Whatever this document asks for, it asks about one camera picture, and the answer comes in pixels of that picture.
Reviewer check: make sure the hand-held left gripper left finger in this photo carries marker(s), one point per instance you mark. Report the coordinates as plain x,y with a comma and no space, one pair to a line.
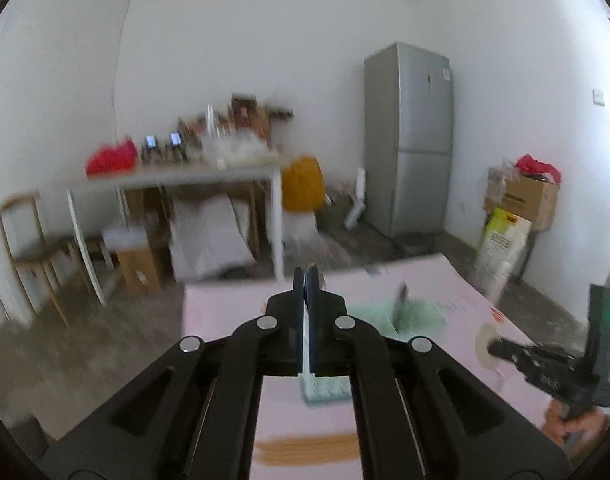
300,305

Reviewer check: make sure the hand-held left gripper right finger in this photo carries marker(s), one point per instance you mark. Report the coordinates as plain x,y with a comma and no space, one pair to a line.
313,305

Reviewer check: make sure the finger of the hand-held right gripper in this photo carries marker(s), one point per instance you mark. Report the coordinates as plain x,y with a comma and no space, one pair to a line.
505,351

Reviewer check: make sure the large white spoon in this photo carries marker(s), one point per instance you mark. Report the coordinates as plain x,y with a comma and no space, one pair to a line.
485,347

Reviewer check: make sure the green star-cut utensil holder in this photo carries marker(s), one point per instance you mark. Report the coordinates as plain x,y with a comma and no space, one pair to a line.
420,317

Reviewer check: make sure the bundle of wooden chopsticks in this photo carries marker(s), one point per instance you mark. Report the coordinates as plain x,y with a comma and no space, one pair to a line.
305,450

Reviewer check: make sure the person's right hand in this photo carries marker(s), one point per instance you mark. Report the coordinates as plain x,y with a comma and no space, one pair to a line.
580,427

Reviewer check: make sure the white square box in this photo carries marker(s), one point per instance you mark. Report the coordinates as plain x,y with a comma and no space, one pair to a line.
300,224

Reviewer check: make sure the white yellow rice bag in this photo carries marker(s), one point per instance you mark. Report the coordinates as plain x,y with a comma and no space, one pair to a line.
500,250

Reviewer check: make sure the white sack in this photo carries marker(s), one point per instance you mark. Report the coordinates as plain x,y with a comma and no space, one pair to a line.
205,240

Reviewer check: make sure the yellow plastic bag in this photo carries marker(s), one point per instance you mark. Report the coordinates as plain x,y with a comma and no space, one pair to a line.
302,182

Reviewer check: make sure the large printed cardboard box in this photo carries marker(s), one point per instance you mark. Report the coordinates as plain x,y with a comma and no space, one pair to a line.
530,202

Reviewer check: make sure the brown cardboard box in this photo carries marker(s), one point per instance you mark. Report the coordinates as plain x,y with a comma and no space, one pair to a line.
140,270

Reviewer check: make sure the clear plastic bag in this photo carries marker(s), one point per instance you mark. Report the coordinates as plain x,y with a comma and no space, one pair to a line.
240,152

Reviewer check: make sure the white side table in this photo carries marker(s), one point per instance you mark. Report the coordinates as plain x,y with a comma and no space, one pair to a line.
185,174

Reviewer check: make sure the crumpled clear plastic wrap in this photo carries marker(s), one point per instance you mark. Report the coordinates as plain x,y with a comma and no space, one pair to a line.
502,175

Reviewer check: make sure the grey white box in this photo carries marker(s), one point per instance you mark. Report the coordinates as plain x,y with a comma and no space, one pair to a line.
125,239

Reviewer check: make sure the red bag on cardboard box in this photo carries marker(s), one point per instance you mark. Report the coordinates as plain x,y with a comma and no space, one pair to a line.
537,166

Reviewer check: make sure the stack of brown boxes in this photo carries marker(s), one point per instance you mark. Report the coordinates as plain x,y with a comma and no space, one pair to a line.
247,112

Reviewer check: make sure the black device with screen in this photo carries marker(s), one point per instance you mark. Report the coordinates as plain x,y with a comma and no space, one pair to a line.
176,144
151,146

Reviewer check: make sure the clear bottle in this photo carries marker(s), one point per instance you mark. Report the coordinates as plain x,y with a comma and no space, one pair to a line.
213,120

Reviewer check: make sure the silver refrigerator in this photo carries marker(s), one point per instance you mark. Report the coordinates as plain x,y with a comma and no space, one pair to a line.
410,110

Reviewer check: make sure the red plastic bag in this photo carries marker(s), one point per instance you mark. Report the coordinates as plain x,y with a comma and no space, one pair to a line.
112,157

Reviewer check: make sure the wooden chair with dark seat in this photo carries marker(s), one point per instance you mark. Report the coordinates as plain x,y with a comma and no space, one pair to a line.
30,250

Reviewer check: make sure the dark bracket piece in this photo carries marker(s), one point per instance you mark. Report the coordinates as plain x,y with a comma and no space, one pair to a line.
281,114

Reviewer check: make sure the white wall switch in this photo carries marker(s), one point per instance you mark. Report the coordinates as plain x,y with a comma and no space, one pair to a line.
598,97

